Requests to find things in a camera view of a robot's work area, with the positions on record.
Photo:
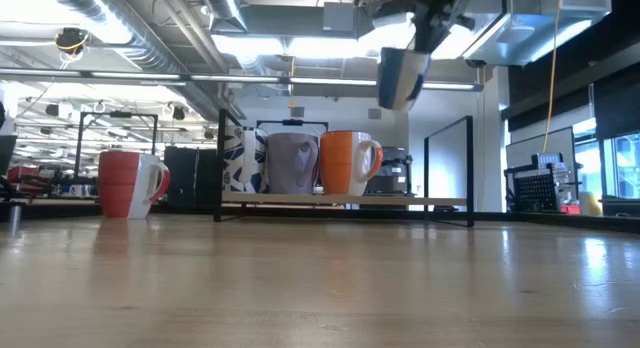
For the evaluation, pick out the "blue and white mug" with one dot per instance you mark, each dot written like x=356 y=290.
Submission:
x=397 y=80

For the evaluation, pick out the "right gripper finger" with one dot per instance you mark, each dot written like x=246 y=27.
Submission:
x=432 y=33

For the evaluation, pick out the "black machine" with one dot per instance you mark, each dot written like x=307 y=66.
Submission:
x=397 y=173

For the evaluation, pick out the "red and white mug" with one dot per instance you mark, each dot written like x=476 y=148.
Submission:
x=117 y=188

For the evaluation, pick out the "silver ventilation duct box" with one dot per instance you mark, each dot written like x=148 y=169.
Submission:
x=525 y=33

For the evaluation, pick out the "round spiral duct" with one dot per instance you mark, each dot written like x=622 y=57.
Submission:
x=150 y=53

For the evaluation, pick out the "black frame stand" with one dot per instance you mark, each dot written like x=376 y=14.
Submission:
x=119 y=114
x=292 y=122

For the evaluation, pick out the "yellow cylindrical container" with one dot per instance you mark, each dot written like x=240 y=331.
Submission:
x=591 y=205

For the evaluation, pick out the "orange and white mug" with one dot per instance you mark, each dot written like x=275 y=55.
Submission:
x=337 y=163

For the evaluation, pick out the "black cabinet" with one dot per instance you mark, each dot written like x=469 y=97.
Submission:
x=190 y=175

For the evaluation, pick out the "grey wall vent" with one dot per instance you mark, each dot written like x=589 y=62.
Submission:
x=375 y=114
x=297 y=112

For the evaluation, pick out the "long ceiling light strip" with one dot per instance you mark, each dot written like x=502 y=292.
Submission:
x=330 y=81

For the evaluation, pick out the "lilac faceted coffee mug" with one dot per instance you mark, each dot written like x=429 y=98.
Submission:
x=290 y=163

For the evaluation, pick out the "black screen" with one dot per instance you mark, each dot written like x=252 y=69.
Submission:
x=6 y=155

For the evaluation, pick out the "black pegboard organizer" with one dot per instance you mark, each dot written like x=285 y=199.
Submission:
x=537 y=193

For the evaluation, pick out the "small red box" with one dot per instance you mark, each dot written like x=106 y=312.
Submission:
x=570 y=209

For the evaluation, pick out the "white mug blue pattern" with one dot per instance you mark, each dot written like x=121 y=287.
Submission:
x=230 y=163

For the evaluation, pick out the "ceiling security camera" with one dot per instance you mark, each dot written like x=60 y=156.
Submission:
x=475 y=63

